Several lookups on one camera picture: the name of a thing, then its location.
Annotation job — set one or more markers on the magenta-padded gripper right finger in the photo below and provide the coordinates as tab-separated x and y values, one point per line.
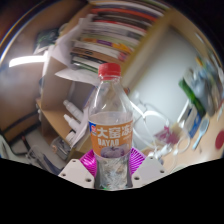
148	170

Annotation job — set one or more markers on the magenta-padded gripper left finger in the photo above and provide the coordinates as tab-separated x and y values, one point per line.
75	172

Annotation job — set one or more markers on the clear red-capped drink bottle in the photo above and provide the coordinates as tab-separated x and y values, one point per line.
111	133

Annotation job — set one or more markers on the magenta pouch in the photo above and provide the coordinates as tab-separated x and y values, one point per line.
166	135

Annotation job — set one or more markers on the light blue brush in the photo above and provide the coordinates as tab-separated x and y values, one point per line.
201	131

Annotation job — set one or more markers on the blue white carton box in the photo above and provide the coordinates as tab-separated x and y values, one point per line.
193	120

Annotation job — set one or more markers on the white tube light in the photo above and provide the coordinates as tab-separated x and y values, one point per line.
26	61

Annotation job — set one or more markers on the wooden shelf unit with books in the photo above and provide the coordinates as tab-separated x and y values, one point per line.
106	33

